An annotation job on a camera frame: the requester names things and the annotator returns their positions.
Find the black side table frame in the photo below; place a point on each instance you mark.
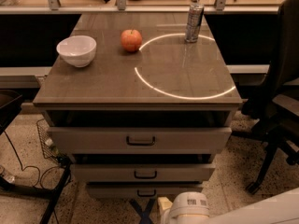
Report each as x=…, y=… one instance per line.
x=10, y=107

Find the white ceramic bowl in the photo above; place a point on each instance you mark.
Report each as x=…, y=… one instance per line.
x=77, y=50

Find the black office chair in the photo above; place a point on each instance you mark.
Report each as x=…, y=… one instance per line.
x=274, y=103

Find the grey drawer cabinet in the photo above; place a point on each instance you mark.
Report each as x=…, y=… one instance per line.
x=167, y=83

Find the silver drink can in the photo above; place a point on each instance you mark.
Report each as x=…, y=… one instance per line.
x=195, y=16

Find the grey middle drawer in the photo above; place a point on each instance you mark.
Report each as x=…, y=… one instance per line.
x=142, y=172

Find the red apple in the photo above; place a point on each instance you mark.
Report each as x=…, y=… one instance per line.
x=131, y=40

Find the black wire basket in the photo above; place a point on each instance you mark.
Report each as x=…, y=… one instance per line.
x=49, y=149

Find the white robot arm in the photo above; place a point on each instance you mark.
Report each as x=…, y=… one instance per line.
x=192, y=208

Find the grey top drawer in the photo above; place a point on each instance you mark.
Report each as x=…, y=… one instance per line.
x=71, y=140

